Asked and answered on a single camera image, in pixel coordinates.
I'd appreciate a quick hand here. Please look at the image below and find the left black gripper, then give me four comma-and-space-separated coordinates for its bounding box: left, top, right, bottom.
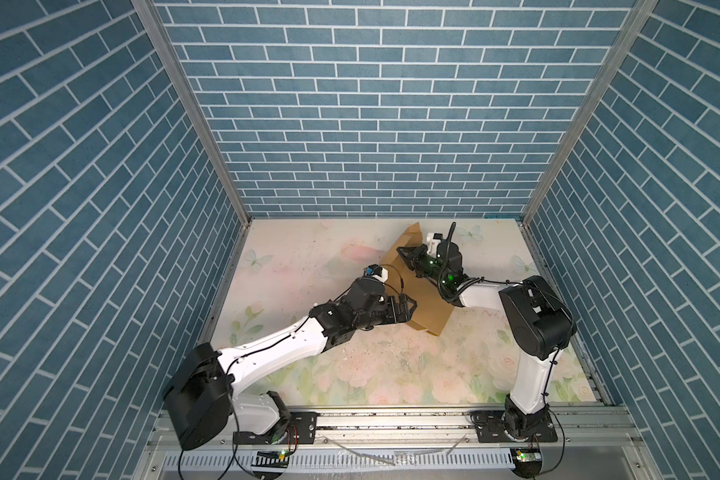
352, 291, 419, 331

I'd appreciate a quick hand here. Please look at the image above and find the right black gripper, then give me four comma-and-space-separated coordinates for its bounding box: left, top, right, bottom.
398, 245, 449, 287

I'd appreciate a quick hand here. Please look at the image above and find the brown cardboard box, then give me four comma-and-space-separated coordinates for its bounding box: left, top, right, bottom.
381, 222, 454, 336

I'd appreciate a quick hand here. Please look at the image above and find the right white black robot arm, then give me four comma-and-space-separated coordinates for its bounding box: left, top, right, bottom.
397, 239, 576, 440

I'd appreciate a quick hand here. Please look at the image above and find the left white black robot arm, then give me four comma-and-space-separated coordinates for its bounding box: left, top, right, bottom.
163, 293, 417, 451

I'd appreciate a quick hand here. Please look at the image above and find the left green circuit board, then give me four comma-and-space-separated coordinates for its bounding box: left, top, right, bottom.
251, 451, 292, 470

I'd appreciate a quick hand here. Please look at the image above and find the green circuit board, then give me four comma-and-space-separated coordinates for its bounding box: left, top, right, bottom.
251, 451, 292, 470
511, 448, 543, 465

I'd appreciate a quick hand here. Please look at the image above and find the right green circuit board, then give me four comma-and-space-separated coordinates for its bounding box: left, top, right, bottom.
511, 448, 543, 465

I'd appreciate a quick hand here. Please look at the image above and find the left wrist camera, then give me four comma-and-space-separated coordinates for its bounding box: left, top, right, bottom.
363, 264, 389, 283

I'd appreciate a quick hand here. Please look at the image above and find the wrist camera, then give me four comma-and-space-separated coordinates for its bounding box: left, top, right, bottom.
424, 232, 445, 258
363, 264, 389, 283

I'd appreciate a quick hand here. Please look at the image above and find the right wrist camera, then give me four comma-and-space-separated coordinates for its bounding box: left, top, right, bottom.
424, 232, 445, 258

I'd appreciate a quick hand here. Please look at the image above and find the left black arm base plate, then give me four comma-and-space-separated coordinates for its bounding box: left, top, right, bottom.
233, 411, 318, 445

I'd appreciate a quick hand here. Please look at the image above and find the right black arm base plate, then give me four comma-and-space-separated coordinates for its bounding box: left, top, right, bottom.
467, 408, 558, 443

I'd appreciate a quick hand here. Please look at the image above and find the aluminium front rail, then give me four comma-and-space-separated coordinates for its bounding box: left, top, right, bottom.
134, 404, 660, 479

